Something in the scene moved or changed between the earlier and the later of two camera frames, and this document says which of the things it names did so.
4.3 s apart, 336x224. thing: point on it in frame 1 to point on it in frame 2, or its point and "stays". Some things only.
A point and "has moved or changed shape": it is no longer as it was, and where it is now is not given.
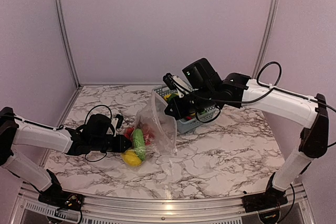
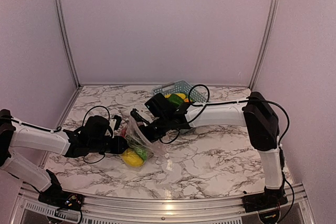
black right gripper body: (201, 102) to (156, 133)
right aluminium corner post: (261, 57) stays
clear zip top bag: (153, 136) has moved or changed shape
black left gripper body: (98, 144) stays
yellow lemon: (130, 158) stays
